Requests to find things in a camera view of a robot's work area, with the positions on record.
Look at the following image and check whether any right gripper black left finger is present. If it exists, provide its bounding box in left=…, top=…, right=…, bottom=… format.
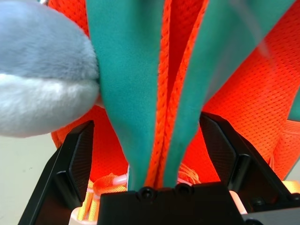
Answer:
left=18, top=120, right=95, bottom=225

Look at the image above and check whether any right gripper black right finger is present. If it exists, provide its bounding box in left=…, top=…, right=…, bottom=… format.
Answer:
left=199, top=112, right=300, bottom=206

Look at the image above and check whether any teal and orange backpack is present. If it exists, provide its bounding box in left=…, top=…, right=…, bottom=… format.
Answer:
left=45, top=0, right=300, bottom=222

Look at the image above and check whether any grey white plush toy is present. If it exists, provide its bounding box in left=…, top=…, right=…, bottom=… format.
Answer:
left=0, top=1, right=102, bottom=138

